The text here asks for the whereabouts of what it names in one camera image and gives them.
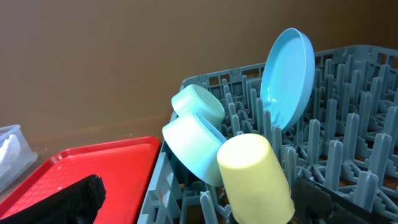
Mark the light blue bowl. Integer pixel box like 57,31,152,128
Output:
162,113,226,187

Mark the yellow cup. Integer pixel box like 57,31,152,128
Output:
217,134,295,224

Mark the mint green bowl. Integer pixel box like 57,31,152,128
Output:
171,84,226,128

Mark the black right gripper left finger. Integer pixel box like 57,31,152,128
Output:
1,174,106,224

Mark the light blue plate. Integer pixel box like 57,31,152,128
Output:
260,28,315,131

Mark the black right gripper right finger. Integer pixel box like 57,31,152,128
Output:
292,177,392,224

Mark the clear plastic bin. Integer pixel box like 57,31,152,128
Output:
1,124,38,192

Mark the red serving tray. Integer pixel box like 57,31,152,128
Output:
1,136,160,223

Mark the white tissue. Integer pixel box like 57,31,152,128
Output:
1,134,21,177

